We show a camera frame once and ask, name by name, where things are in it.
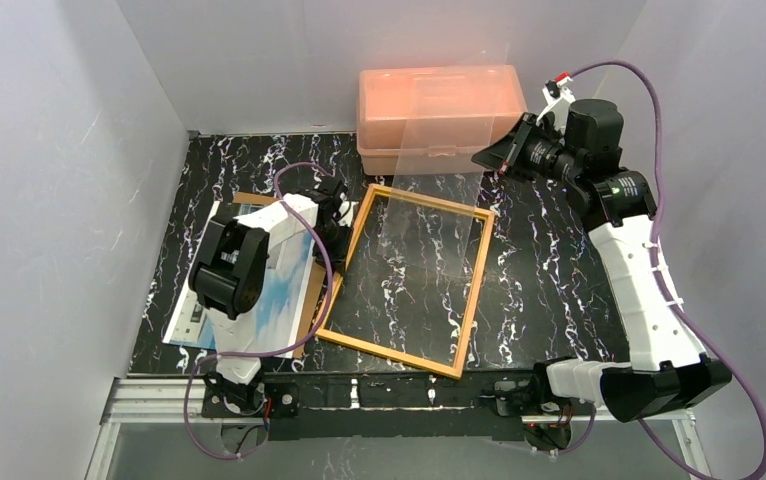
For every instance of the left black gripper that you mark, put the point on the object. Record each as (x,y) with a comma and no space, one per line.
(335,216)

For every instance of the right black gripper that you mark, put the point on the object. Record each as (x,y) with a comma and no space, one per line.
(524,148)

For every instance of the clear acrylic sheet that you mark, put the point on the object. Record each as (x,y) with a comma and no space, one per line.
(425,237)

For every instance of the yellow wooden picture frame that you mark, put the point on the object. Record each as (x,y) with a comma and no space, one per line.
(487,217)

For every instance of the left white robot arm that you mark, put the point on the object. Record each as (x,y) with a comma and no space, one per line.
(235,373)

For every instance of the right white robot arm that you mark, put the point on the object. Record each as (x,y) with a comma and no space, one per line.
(668,367)

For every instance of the orange plastic storage box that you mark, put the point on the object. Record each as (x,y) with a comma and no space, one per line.
(429,121)

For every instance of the brown cardboard backing board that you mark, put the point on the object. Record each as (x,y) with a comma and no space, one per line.
(284,311)

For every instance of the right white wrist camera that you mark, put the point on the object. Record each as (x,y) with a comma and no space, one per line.
(558,98)

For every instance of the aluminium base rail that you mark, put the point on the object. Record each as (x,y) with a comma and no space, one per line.
(172,400)

